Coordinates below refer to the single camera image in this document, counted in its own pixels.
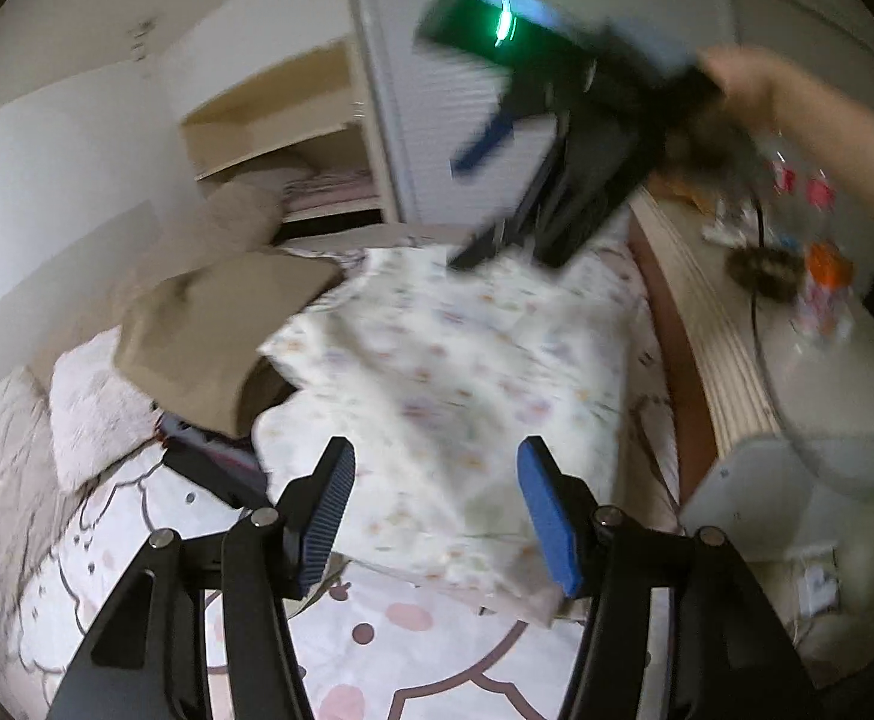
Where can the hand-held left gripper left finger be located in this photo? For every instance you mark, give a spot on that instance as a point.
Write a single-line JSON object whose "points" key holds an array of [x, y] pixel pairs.
{"points": [[324, 525]]}

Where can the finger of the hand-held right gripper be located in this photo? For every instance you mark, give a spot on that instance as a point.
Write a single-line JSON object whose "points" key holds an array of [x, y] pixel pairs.
{"points": [[493, 240], [482, 146]]}

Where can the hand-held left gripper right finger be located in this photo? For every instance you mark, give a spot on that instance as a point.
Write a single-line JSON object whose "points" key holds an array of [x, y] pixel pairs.
{"points": [[553, 525]]}

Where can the floral cream pajama garment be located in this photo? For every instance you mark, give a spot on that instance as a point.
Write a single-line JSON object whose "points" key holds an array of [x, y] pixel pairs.
{"points": [[444, 390]]}

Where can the stack of dark folded clothes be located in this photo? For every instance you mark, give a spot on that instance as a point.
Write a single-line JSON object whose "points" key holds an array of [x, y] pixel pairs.
{"points": [[212, 465]]}

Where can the person's right hand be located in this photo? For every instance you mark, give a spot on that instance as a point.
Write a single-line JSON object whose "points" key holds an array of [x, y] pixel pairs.
{"points": [[744, 82]]}

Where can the white louvered wardrobe door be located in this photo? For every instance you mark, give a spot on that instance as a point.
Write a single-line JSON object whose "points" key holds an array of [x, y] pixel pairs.
{"points": [[422, 150]]}

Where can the bear printed bedsheet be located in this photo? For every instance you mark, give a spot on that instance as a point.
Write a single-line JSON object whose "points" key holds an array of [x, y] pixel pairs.
{"points": [[407, 652]]}

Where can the pink folded bedding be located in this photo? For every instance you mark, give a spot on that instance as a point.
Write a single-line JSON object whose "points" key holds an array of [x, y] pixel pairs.
{"points": [[332, 191]]}

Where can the white bedside cabinet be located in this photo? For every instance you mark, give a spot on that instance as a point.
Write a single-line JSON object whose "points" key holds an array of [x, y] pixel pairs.
{"points": [[766, 487]]}

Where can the brown pillow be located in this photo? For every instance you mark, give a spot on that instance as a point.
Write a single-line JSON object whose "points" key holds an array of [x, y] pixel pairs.
{"points": [[204, 337]]}

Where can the red labelled bottle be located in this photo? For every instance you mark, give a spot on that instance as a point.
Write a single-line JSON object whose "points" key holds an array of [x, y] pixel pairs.
{"points": [[815, 191]]}

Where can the fuzzy brown item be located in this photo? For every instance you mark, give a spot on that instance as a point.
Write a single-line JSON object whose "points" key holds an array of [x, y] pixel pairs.
{"points": [[766, 270]]}

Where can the fluffy white pillow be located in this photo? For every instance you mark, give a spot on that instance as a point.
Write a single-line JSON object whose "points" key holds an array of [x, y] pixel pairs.
{"points": [[99, 420]]}

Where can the long beige blanket roll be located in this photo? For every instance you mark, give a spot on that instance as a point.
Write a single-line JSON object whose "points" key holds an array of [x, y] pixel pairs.
{"points": [[234, 217]]}

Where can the white power outlet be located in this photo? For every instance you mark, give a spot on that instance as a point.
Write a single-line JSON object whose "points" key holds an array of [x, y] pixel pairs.
{"points": [[817, 589]]}

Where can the orange capped bottle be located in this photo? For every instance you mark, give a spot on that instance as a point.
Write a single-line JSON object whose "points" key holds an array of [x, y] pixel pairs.
{"points": [[826, 277]]}

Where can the large beige knitted pillow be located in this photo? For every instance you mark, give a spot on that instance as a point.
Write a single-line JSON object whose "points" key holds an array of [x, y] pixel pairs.
{"points": [[2, 465]]}

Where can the cream wall shelf niche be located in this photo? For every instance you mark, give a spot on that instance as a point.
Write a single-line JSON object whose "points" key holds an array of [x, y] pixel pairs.
{"points": [[272, 127]]}

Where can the ribbed wooden bed frame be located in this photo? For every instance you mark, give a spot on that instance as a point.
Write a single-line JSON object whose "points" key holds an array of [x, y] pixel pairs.
{"points": [[714, 337]]}

